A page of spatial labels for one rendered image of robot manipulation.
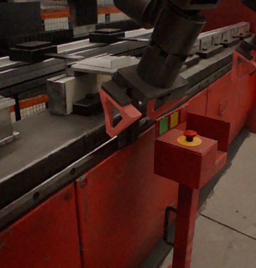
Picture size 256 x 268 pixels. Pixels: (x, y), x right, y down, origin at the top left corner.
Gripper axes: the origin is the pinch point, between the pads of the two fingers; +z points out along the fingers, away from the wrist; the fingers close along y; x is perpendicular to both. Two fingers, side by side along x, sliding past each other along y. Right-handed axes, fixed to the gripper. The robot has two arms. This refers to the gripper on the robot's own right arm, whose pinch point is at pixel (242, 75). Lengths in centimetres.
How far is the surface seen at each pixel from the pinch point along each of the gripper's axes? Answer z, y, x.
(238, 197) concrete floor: 102, -94, 19
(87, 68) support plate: 14.7, 22.6, -29.7
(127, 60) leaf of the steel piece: 11.6, 12.3, -26.0
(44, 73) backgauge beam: 36, 15, -54
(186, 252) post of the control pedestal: 64, -1, 20
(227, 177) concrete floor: 110, -112, 4
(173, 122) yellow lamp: 26.8, -1.7, -10.5
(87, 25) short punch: 9.2, 14.9, -41.3
